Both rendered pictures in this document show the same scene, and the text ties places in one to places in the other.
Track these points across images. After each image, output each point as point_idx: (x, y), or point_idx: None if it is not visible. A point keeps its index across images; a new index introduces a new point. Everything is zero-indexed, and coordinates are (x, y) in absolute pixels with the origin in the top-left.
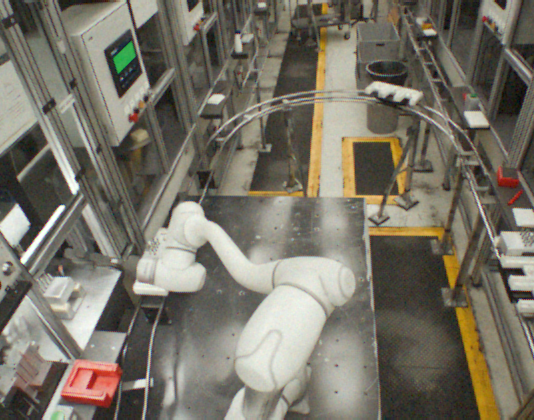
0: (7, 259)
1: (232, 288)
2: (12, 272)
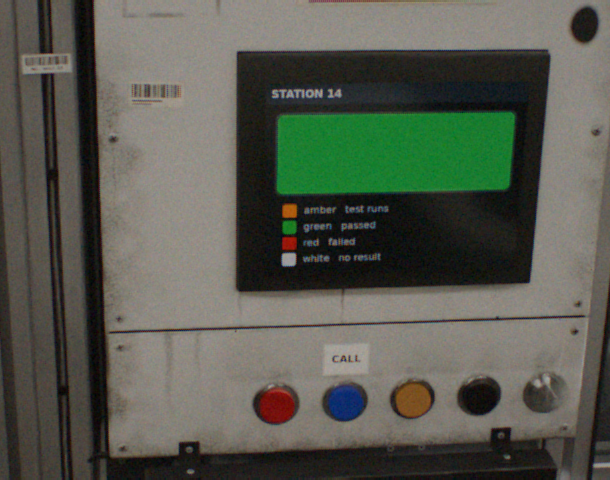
0: (563, 372)
1: None
2: (545, 411)
